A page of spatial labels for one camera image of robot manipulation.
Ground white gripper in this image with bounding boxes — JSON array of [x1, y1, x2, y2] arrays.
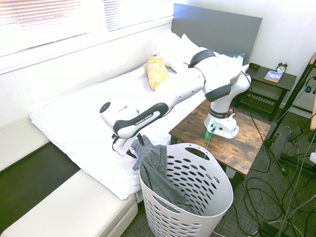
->
[[112, 132, 147, 159]]

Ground grey clothing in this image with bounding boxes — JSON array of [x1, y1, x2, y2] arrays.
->
[[131, 135, 188, 208]]

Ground white perforated laundry basket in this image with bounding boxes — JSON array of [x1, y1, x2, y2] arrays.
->
[[139, 142, 234, 237]]

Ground white bed blanket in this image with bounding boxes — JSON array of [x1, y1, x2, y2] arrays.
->
[[29, 65, 216, 201]]

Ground yellow white patterned pillow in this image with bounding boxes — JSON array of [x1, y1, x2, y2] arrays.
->
[[145, 56, 171, 93]]

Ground grey cloth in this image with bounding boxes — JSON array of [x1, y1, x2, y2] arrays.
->
[[170, 197, 198, 216]]

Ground rustic wooden side table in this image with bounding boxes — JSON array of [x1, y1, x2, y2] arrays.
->
[[169, 98, 273, 190]]

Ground cream padded bench cushion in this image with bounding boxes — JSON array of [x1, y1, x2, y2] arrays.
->
[[0, 169, 139, 237], [0, 118, 50, 173]]

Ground white window blind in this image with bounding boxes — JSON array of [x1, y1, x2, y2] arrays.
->
[[103, 0, 174, 33], [0, 0, 83, 39]]

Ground dark teal patterned pillow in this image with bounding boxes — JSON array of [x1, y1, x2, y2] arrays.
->
[[225, 52, 248, 66]]

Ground grey headboard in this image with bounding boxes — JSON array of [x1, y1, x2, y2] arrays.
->
[[171, 2, 263, 66]]

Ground blue covered book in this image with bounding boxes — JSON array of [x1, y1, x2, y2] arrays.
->
[[264, 70, 283, 83]]

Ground black power strip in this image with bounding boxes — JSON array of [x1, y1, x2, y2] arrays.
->
[[258, 220, 281, 237]]

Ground black power adapter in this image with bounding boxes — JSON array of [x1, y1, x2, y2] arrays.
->
[[283, 126, 304, 144]]

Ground black nightstand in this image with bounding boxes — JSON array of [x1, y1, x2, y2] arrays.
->
[[238, 63, 298, 122]]

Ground black alarm clock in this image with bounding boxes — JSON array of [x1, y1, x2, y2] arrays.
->
[[276, 61, 288, 74]]

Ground thick robot base cable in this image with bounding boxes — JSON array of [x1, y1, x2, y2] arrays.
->
[[204, 126, 216, 159]]

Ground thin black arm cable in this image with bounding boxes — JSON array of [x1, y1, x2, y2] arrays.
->
[[183, 61, 266, 173]]

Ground black camera stand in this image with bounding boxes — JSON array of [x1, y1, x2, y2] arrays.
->
[[263, 58, 316, 175]]

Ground black teal camera mount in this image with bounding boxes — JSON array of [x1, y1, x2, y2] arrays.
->
[[303, 76, 316, 95]]

